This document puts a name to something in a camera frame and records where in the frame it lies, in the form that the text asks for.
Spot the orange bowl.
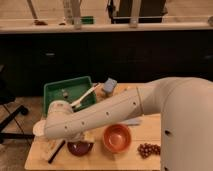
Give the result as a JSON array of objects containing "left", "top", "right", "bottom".
[{"left": 102, "top": 124, "right": 132, "bottom": 153}]

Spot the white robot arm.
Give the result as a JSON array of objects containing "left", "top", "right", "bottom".
[{"left": 44, "top": 77, "right": 213, "bottom": 171}]

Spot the blue sponge block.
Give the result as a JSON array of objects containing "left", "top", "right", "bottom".
[{"left": 102, "top": 78, "right": 117, "bottom": 97}]

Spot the white dish brush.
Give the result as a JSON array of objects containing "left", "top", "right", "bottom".
[{"left": 70, "top": 83, "right": 101, "bottom": 108}]

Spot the green plastic tray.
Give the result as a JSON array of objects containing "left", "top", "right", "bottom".
[{"left": 43, "top": 76, "right": 93, "bottom": 117}]

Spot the small object in tray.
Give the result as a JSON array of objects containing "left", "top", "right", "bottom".
[{"left": 62, "top": 89, "right": 69, "bottom": 99}]

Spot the grey blue cloth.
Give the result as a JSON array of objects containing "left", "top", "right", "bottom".
[{"left": 121, "top": 118, "right": 141, "bottom": 126}]

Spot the wooden table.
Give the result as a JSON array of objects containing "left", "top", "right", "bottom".
[{"left": 24, "top": 82, "right": 162, "bottom": 171}]

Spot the dark maroon bowl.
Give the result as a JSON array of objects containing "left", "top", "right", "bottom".
[{"left": 67, "top": 141, "right": 93, "bottom": 157}]

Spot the green box on counter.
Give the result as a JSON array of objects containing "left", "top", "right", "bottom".
[{"left": 81, "top": 16, "right": 94, "bottom": 24}]

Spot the bunch of red grapes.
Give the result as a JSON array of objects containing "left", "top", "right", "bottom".
[{"left": 137, "top": 143, "right": 161, "bottom": 159}]

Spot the white paper cup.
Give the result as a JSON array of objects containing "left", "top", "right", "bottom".
[{"left": 33, "top": 120, "right": 46, "bottom": 136}]

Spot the black office chair base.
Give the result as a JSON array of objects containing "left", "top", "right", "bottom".
[{"left": 0, "top": 64, "right": 34, "bottom": 144}]

